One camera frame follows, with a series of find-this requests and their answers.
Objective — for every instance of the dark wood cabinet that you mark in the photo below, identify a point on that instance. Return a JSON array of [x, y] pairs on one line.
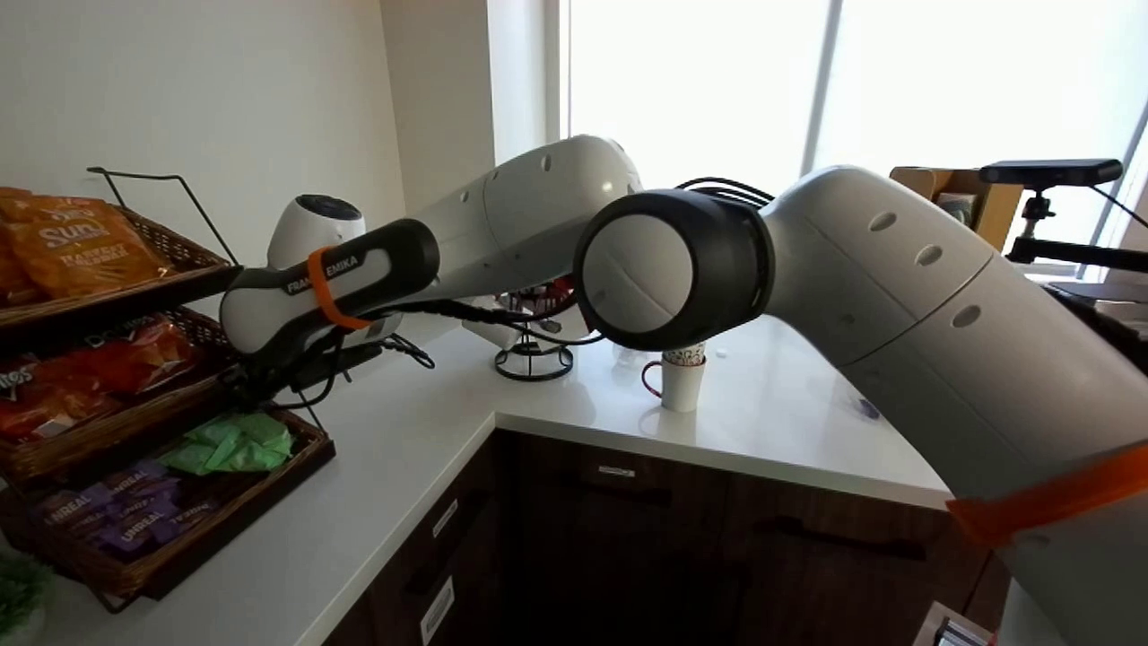
[[646, 549]]

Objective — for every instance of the green item in bowl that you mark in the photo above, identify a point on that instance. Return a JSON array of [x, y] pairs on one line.
[[19, 596]]

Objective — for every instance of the pile of purple packets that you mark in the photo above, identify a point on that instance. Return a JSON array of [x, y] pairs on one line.
[[131, 513]]

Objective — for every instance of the patterned paper cup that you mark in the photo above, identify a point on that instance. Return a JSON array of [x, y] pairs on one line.
[[687, 355]]

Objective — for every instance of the bright window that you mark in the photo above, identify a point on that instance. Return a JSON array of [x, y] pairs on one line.
[[718, 84]]

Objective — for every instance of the grey box corner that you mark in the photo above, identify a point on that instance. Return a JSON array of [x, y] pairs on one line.
[[953, 628]]

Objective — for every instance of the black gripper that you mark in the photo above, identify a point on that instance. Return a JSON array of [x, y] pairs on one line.
[[292, 363]]

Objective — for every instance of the orange chip bag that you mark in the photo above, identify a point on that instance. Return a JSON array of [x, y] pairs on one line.
[[84, 245]]

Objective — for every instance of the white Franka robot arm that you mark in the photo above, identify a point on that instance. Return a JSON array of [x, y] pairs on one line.
[[884, 288]]

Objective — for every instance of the red chip bag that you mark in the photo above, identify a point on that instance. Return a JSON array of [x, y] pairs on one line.
[[40, 402], [149, 354]]

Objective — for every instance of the pile of green packets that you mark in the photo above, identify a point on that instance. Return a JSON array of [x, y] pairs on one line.
[[184, 458]]

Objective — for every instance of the black camera on stand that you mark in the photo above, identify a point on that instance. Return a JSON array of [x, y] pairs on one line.
[[1052, 172]]

